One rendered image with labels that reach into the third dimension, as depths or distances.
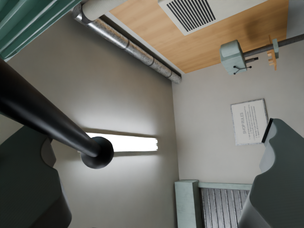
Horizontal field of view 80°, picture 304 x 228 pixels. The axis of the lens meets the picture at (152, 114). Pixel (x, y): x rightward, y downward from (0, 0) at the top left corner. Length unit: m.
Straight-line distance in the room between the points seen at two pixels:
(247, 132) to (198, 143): 0.77
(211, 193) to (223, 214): 0.31
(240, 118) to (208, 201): 1.36
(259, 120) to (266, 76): 0.65
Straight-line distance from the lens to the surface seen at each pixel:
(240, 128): 3.05
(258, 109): 3.06
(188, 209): 3.12
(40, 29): 0.21
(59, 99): 1.79
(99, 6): 1.93
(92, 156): 0.19
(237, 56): 2.31
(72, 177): 1.80
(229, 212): 3.19
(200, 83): 3.38
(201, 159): 3.21
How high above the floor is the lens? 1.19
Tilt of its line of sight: 33 degrees up
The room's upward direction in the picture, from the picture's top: 101 degrees counter-clockwise
